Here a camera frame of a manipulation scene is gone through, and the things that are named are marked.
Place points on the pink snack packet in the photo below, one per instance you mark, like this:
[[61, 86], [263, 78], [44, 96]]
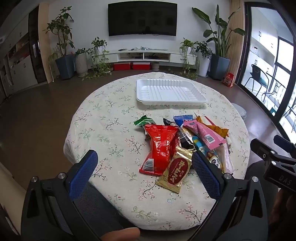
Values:
[[205, 135]]

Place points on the person's left hand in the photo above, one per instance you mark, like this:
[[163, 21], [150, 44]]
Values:
[[122, 233]]

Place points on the black framed glass door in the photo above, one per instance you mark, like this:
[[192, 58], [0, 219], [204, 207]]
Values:
[[248, 46]]

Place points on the broad leaf plant grey pot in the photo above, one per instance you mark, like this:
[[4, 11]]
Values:
[[219, 66]]

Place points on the gold and red snack packet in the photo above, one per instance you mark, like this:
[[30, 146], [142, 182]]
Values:
[[177, 172]]

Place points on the grey trash can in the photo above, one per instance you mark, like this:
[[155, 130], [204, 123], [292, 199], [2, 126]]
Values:
[[239, 111]]

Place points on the plant in ribbed white pot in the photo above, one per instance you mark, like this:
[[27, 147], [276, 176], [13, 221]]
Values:
[[81, 63]]

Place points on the white plastic tray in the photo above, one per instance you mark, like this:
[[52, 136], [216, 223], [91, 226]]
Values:
[[166, 90]]

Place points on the teal glass ornament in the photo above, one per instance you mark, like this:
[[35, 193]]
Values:
[[143, 48]]

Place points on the tall leafy plant grey pot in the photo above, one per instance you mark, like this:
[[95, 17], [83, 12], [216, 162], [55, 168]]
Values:
[[66, 67]]

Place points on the clear plastic snack packet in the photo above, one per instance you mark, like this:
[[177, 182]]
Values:
[[227, 160]]

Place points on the light blue panda snack packet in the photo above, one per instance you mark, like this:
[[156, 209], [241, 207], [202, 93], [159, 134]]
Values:
[[214, 160]]

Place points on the small empty flower pot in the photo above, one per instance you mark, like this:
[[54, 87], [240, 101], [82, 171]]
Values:
[[155, 65]]

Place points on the black wall television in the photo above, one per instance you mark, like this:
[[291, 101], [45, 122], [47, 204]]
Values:
[[142, 18]]

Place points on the trailing vine plant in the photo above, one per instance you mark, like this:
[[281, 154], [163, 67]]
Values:
[[186, 45], [99, 46]]

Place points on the bushy plant smooth white pot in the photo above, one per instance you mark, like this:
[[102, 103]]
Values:
[[203, 64]]

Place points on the floral tablecloth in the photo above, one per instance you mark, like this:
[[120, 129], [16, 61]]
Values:
[[111, 111]]

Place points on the large red snack packet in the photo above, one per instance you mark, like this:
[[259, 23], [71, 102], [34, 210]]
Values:
[[161, 148]]

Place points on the beige curtain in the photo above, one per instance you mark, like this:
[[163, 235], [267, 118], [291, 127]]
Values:
[[237, 27]]

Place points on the black balcony table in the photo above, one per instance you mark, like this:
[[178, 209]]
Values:
[[276, 89]]

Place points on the red paper bag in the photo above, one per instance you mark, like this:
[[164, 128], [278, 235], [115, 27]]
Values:
[[229, 80]]

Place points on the green snack packet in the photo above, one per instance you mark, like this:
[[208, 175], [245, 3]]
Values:
[[144, 121]]

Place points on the orange snack packet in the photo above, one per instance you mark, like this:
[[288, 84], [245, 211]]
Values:
[[218, 130]]

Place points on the white television cabinet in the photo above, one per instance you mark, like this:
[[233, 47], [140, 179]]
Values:
[[148, 52]]

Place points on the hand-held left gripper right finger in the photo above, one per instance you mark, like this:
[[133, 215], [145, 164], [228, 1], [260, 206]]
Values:
[[205, 176]]

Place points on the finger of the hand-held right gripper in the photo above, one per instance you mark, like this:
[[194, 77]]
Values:
[[283, 141], [261, 148]]

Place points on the black balcony chair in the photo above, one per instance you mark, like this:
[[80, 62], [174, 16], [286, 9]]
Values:
[[256, 74]]

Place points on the black snack packet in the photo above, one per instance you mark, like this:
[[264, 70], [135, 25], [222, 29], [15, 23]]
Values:
[[185, 139]]

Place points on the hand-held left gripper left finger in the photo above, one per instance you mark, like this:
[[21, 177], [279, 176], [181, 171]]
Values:
[[82, 176]]

